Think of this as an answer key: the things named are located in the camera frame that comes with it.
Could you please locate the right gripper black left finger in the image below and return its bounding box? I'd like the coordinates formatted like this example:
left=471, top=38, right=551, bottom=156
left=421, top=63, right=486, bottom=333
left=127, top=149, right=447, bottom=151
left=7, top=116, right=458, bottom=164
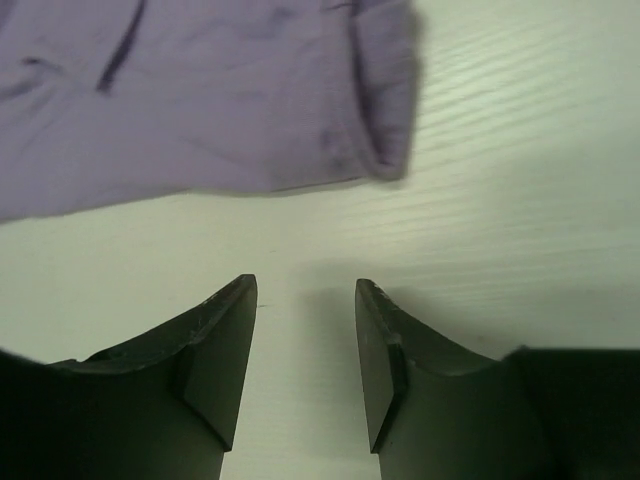
left=1, top=274, right=258, bottom=479

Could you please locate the lilac t shirt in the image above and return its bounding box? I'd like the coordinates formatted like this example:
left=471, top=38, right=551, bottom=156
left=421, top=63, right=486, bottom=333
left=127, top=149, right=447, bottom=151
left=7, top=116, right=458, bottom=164
left=1, top=1, right=418, bottom=221

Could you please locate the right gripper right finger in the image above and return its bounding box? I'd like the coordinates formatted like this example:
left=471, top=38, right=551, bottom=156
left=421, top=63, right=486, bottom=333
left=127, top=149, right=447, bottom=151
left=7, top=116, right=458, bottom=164
left=355, top=279, right=639, bottom=479

